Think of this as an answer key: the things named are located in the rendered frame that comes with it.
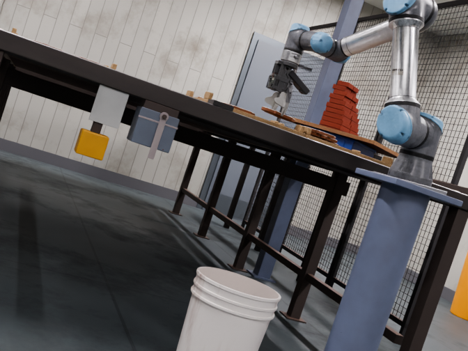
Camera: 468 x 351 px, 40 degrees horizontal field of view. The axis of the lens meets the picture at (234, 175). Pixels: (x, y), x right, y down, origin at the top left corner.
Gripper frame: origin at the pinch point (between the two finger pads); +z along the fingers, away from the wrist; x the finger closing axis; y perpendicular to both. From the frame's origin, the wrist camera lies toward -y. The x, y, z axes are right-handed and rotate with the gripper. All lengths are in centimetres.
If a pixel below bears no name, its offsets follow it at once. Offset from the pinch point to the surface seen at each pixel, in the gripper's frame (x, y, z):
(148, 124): 25, 53, 18
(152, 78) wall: -496, -40, -24
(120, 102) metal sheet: 22, 64, 14
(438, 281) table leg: 23, -79, 44
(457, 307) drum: -237, -319, 99
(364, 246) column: 47, -26, 36
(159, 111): 23, 50, 13
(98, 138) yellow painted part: 25, 67, 27
